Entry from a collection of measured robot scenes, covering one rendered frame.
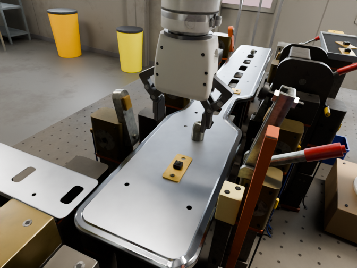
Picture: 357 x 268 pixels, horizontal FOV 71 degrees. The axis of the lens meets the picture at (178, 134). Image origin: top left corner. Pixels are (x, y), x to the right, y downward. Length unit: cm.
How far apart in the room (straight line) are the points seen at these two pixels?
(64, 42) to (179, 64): 425
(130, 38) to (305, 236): 330
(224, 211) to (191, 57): 25
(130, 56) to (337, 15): 256
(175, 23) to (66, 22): 418
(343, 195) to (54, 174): 80
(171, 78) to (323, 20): 306
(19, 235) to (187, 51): 34
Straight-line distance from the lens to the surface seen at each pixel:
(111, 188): 50
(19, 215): 42
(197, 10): 37
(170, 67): 41
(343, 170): 103
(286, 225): 90
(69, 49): 464
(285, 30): 344
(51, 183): 54
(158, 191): 49
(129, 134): 61
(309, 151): 45
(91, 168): 58
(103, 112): 65
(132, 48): 378
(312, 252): 88
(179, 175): 52
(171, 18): 37
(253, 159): 45
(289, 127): 62
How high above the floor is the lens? 136
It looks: 34 degrees down
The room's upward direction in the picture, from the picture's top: 4 degrees clockwise
